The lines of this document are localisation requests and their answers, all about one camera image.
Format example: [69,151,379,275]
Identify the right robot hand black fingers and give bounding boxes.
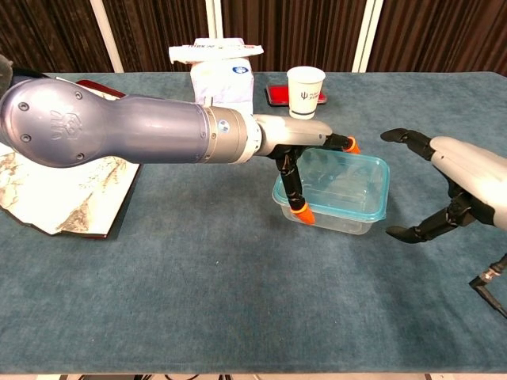
[379,127,507,243]

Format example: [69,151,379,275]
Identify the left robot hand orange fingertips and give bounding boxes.
[253,114,361,226]

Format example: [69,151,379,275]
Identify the teal container lid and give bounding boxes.
[271,148,391,221]

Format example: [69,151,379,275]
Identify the clear plastic container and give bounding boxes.
[276,193,387,236]

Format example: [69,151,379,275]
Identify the white paper cup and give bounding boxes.
[286,66,326,120]

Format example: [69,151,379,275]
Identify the red ink pad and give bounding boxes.
[264,83,330,107]

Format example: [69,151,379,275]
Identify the white tissue pack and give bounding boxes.
[189,58,255,116]

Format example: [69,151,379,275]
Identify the blue table cloth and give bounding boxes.
[0,70,507,375]

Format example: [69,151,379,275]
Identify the painted paper folding fan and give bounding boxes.
[0,77,143,241]

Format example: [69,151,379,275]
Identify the black cable with angled plug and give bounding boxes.
[468,253,507,320]

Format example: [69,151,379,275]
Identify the white partition post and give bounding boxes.
[204,0,229,40]
[351,0,384,74]
[89,0,122,74]

